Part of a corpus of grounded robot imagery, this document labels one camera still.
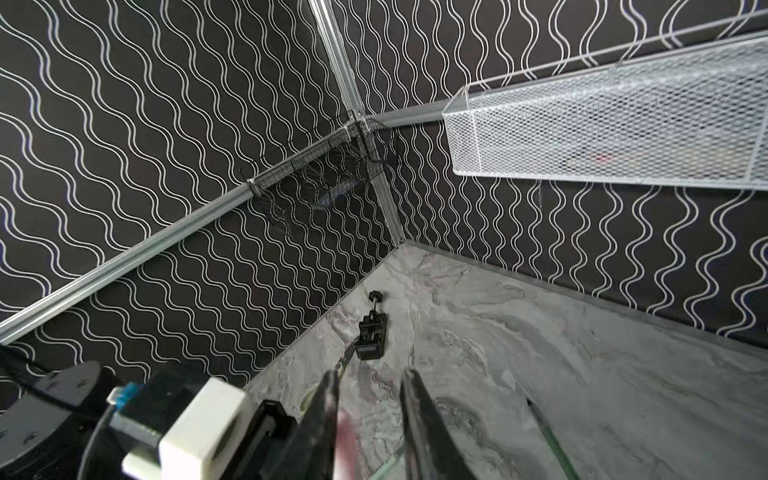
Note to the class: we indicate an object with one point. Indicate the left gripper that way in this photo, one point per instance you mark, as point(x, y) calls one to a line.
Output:
point(267, 435)

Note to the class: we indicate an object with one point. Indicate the small black clamp vise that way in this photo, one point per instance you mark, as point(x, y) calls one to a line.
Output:
point(371, 341)

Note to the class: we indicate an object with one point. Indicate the white wire mesh basket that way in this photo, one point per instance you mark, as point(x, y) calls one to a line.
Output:
point(694, 117)

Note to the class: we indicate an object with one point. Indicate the dark green pen upper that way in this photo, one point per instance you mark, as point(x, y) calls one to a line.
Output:
point(552, 442)

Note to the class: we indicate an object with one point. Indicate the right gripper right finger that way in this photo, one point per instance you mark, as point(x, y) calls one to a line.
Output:
point(430, 452)

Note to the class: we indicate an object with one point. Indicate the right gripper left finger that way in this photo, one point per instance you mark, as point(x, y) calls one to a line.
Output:
point(309, 453)

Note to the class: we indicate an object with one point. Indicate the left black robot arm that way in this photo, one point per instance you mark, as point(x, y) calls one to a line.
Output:
point(80, 423)

